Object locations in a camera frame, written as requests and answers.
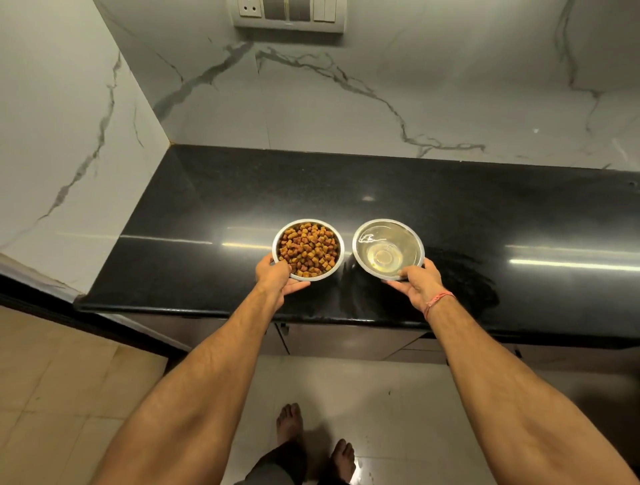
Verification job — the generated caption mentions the brown base cabinet door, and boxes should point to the brown base cabinet door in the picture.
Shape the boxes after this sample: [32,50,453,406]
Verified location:
[119,314,291,356]
[277,322,431,362]

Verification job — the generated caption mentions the person's left forearm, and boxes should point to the person's left forearm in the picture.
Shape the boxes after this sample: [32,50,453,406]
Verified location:
[89,292,286,485]

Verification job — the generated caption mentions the clear water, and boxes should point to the clear water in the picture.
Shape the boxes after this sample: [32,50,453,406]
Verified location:
[357,223,421,276]

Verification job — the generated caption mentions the person's right hand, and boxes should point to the person's right hand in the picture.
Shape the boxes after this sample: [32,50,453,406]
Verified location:
[385,257,451,313]

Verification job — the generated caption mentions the grey shorts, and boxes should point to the grey shorts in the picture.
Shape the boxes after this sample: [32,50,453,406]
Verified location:
[235,439,351,485]

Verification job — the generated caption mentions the white switch panel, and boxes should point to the white switch panel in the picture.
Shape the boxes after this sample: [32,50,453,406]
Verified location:
[227,0,349,35]

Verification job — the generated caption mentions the person's right foot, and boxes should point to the person's right foot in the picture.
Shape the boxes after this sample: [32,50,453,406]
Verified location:
[329,438,357,483]

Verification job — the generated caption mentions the person's foot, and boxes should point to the person's foot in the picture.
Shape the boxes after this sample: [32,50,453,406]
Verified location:
[329,438,357,483]
[276,403,305,446]

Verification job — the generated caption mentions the person's left foot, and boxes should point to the person's left foot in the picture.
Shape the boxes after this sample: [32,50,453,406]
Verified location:
[276,403,305,446]

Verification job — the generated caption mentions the person's right forearm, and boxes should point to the person's right forearm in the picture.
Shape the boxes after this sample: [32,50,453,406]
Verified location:
[425,294,640,485]

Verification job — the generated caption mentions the steel food bowl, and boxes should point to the steel food bowl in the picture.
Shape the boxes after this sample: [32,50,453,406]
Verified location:
[271,218,346,282]

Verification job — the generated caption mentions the pink thread bracelet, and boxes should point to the pink thread bracelet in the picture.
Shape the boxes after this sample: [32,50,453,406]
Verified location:
[423,290,457,322]

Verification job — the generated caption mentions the steel water bowl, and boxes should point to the steel water bowl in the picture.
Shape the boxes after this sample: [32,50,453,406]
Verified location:
[351,218,426,282]

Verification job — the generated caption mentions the black door frame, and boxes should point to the black door frame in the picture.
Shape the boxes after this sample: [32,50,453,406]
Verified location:
[0,272,191,358]

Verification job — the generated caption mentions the person's left hand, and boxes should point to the person's left hand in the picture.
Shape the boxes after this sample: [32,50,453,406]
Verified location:
[255,253,312,313]

